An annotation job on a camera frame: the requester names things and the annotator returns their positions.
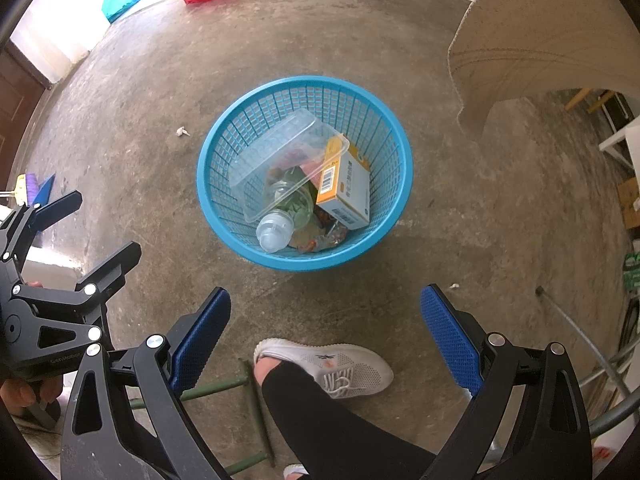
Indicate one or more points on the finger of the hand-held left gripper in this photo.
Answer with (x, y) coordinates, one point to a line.
(30, 220)
(115, 267)

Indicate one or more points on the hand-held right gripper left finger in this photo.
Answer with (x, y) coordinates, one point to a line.
(200, 340)

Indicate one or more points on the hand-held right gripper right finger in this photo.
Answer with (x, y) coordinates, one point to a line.
(452, 340)

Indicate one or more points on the green label plastic bottle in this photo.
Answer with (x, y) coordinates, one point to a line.
(275, 230)

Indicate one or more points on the red gold foil wrapper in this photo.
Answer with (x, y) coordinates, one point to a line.
(322, 240)

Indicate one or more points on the yellow white medicine box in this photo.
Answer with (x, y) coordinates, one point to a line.
(345, 195)

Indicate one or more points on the clear plastic food container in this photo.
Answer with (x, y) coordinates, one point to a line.
(272, 150)

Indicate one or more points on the blue plastic mesh basket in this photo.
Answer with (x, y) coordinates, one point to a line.
(300, 82)

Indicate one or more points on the person's left forearm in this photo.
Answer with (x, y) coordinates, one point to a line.
(37, 445)

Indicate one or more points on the person's left hand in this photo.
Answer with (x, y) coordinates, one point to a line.
(22, 394)

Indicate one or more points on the purple yellow broom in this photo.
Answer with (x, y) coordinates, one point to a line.
(25, 184)

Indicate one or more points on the white mesh sneaker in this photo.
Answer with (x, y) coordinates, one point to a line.
(295, 472)
(350, 367)

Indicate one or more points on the brown wooden door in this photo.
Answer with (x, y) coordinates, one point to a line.
(15, 95)

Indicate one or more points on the person's black trouser leg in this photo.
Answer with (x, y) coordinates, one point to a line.
(325, 425)

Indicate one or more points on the green metal stool frame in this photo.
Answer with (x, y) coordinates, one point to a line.
(215, 387)

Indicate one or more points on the chrome metal tube frame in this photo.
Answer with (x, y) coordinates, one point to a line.
(575, 322)

